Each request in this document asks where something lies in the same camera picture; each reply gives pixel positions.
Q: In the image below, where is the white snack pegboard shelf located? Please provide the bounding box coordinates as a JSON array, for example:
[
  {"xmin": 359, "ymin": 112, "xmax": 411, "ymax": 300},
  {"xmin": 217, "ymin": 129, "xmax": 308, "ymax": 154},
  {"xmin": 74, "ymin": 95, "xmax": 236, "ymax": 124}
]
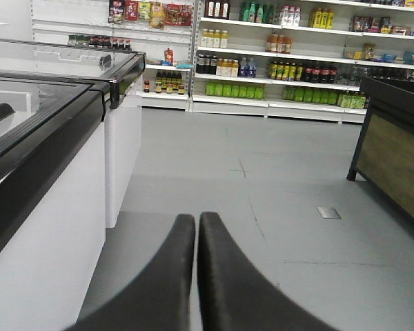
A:
[{"xmin": 30, "ymin": 1, "xmax": 197, "ymax": 110}]

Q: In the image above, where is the white chest freezer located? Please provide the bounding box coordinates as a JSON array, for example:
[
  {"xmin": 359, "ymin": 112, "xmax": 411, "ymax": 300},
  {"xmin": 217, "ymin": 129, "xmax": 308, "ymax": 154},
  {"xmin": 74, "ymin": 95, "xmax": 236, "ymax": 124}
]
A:
[
  {"xmin": 0, "ymin": 39, "xmax": 146, "ymax": 228},
  {"xmin": 0, "ymin": 74, "xmax": 108, "ymax": 330}
]

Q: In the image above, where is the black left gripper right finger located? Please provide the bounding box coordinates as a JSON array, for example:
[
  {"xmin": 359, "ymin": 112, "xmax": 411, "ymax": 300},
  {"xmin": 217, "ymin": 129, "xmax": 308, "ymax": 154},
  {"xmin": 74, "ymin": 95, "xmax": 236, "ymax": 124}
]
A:
[{"xmin": 197, "ymin": 212, "xmax": 333, "ymax": 330}]

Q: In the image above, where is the near white chest freezer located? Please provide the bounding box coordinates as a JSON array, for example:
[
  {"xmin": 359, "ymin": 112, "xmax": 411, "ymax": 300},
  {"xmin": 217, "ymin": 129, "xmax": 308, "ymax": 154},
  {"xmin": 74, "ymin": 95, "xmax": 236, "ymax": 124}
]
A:
[{"xmin": 0, "ymin": 74, "xmax": 108, "ymax": 330}]

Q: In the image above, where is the dark wooden display stand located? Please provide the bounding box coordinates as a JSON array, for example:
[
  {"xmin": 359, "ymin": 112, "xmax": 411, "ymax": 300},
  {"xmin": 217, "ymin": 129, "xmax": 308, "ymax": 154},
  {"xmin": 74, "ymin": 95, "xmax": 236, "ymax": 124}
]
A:
[{"xmin": 346, "ymin": 78, "xmax": 414, "ymax": 222}]

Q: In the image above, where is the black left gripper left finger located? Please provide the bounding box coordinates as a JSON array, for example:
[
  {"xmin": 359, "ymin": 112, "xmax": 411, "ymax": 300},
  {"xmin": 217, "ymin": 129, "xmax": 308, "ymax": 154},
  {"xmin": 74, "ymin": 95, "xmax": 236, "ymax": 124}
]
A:
[{"xmin": 68, "ymin": 214, "xmax": 195, "ymax": 330}]

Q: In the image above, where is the white drinks shelving unit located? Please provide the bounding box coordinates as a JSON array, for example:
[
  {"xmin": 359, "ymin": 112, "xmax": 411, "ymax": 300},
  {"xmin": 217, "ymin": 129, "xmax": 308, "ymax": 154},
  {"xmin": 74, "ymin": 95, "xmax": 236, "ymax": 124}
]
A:
[{"xmin": 191, "ymin": 1, "xmax": 414, "ymax": 123}]

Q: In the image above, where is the far white chest freezer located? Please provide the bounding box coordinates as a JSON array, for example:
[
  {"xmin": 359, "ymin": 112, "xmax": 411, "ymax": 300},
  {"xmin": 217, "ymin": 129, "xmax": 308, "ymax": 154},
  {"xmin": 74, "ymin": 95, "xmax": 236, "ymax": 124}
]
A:
[{"xmin": 0, "ymin": 39, "xmax": 146, "ymax": 228}]

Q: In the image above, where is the metal floor plate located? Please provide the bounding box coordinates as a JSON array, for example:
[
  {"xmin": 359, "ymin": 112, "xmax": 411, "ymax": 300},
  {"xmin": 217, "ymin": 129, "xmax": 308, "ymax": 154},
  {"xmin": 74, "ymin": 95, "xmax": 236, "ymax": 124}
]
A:
[{"xmin": 317, "ymin": 206, "xmax": 342, "ymax": 219}]

